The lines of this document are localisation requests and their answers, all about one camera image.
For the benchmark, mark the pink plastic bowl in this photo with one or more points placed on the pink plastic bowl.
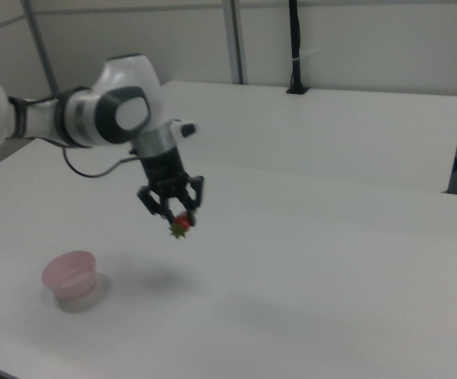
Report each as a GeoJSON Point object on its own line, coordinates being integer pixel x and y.
{"type": "Point", "coordinates": [70, 276]}

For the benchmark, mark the grey metal frame post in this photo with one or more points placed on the grey metal frame post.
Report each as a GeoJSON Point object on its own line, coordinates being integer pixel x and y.
{"type": "Point", "coordinates": [236, 39]}

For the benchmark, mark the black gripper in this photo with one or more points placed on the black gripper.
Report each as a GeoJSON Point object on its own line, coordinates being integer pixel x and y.
{"type": "Point", "coordinates": [163, 171]}

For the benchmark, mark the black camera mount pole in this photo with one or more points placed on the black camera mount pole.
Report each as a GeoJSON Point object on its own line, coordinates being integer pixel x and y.
{"type": "Point", "coordinates": [296, 47]}

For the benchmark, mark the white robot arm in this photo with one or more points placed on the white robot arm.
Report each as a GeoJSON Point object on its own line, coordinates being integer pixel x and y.
{"type": "Point", "coordinates": [125, 79]}

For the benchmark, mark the white side table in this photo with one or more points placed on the white side table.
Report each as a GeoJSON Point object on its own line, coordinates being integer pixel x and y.
{"type": "Point", "coordinates": [330, 130]}

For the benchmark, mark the red toy strawberry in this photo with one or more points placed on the red toy strawberry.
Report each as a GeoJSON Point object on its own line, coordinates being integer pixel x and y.
{"type": "Point", "coordinates": [181, 224]}

